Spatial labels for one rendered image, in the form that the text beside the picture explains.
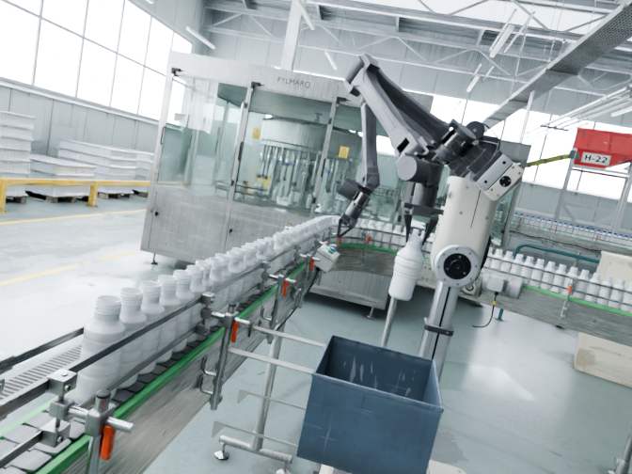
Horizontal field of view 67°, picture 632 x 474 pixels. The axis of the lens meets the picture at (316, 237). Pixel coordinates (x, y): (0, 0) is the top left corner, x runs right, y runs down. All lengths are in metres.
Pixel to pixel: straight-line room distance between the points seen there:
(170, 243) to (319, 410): 4.48
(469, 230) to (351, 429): 0.86
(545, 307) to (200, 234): 3.60
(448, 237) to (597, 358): 3.91
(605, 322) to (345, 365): 1.96
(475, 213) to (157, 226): 4.33
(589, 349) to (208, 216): 4.11
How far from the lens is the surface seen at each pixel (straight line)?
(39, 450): 0.76
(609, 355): 5.53
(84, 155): 10.79
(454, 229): 1.76
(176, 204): 5.48
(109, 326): 0.81
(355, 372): 1.50
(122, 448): 0.90
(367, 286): 5.02
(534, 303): 3.14
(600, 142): 8.21
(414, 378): 1.49
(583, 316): 3.14
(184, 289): 1.01
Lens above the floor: 1.42
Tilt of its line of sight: 8 degrees down
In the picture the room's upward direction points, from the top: 12 degrees clockwise
